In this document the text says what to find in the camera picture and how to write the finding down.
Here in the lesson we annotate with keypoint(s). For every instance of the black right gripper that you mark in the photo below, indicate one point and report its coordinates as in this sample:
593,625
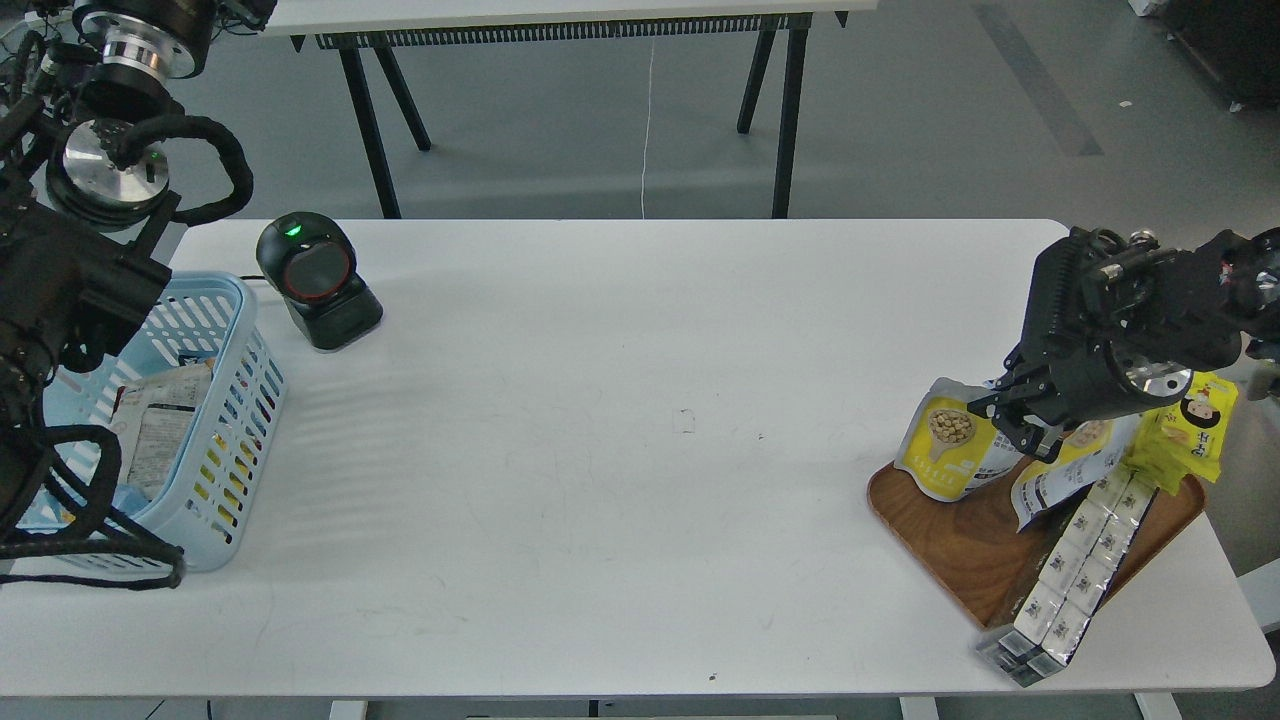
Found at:
1110,322

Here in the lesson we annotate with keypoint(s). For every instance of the yellow grey snack pouch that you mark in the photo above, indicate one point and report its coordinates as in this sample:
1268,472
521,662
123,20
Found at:
950,452
1087,455

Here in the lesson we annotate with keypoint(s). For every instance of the white boxed snack pack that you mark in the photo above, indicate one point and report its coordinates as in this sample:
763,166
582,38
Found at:
1049,610

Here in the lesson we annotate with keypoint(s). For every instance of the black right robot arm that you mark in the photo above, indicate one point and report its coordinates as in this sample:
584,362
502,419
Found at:
1262,290

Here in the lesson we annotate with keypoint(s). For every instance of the light blue plastic basket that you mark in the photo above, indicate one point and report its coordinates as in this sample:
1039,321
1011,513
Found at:
205,506

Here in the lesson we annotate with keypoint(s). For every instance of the yellow cartoon snack pack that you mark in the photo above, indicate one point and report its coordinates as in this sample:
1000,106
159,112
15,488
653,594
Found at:
1185,439

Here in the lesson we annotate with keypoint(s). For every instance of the blue snack bag in basket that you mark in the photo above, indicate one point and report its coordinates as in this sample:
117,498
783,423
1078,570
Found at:
130,501

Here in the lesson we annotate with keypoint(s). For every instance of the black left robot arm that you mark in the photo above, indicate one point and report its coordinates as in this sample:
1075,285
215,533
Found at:
98,160

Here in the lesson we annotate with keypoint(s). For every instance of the white snack bag in basket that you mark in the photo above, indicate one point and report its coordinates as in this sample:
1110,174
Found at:
151,419

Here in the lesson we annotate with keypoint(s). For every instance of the black barcode scanner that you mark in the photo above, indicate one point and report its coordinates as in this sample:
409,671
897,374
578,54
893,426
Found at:
309,260

